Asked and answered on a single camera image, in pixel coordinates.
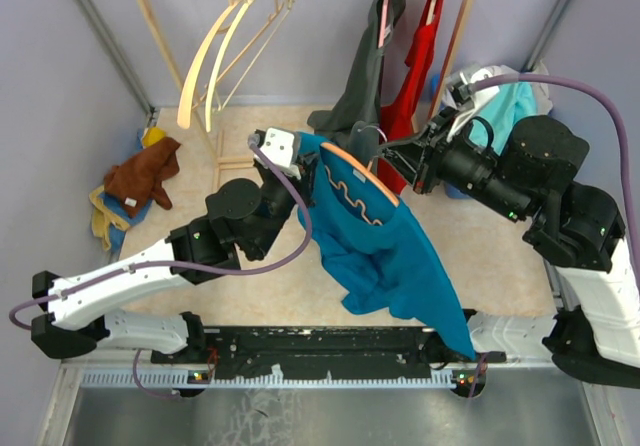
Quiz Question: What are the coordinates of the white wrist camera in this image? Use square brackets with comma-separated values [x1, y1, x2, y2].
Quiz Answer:
[445, 67, 500, 142]
[248, 127, 301, 178]

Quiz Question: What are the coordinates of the pink hanger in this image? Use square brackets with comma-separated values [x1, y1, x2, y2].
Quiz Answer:
[377, 0, 393, 49]

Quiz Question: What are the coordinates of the cream wooden hanger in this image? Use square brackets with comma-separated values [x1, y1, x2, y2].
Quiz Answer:
[204, 0, 297, 133]

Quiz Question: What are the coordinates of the blue cloth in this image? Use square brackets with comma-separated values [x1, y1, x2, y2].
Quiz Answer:
[99, 192, 152, 251]

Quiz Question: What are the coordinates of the beige towel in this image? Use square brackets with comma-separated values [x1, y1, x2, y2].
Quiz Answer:
[89, 186, 119, 252]

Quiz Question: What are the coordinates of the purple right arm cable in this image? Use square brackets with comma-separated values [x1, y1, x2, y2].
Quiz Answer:
[462, 74, 629, 240]

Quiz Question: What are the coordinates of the red t shirt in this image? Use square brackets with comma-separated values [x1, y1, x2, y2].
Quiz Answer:
[375, 0, 447, 195]

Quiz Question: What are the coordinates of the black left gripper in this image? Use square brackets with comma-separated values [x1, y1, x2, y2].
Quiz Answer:
[253, 151, 322, 258]

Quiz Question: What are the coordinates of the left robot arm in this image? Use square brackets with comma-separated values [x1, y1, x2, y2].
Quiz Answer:
[26, 153, 317, 363]

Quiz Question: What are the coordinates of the white toothed cable duct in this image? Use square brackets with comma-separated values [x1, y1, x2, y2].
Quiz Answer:
[81, 366, 475, 390]

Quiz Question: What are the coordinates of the blue plastic bin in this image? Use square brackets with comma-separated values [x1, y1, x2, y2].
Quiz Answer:
[429, 73, 468, 200]

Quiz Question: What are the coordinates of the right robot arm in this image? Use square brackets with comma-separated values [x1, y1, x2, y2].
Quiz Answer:
[378, 108, 639, 389]

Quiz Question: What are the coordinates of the orange wooden hanger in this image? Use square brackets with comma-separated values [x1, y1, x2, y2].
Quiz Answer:
[321, 141, 400, 226]

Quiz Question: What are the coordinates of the light wooden hanger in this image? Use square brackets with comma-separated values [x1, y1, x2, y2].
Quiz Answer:
[177, 0, 253, 133]

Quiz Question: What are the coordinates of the yellow cloth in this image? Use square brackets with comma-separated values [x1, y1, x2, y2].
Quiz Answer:
[140, 126, 166, 149]

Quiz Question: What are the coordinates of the brown cloth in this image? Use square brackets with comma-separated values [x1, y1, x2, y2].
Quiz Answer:
[104, 137, 181, 218]

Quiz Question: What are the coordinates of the grey t shirt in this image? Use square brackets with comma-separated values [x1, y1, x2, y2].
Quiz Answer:
[307, 0, 406, 165]

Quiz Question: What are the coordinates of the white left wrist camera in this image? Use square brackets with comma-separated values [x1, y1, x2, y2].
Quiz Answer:
[248, 127, 301, 178]

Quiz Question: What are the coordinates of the blue t shirt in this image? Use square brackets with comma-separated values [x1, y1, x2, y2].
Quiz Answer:
[298, 133, 475, 357]

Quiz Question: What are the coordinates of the turquoise cloth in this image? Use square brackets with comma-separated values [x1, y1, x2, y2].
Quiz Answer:
[479, 83, 537, 155]

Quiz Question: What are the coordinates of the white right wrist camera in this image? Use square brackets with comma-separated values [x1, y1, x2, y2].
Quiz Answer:
[445, 67, 500, 142]

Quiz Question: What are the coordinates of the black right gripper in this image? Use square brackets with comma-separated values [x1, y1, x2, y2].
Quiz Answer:
[376, 106, 533, 225]

